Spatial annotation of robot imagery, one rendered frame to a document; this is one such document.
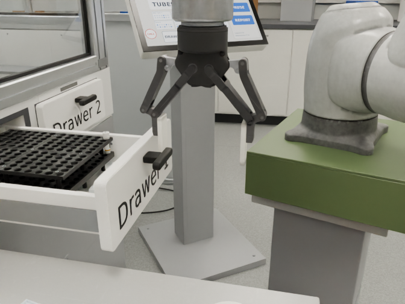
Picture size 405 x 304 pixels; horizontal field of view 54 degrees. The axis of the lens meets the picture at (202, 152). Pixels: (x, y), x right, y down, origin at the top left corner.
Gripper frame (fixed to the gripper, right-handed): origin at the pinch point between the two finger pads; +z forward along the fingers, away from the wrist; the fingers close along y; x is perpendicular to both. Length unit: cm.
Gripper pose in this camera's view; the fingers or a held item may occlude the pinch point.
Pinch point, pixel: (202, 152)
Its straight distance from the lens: 65.7
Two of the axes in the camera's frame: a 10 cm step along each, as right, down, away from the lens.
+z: 0.0, 9.3, 3.8
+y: -9.8, -0.8, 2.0
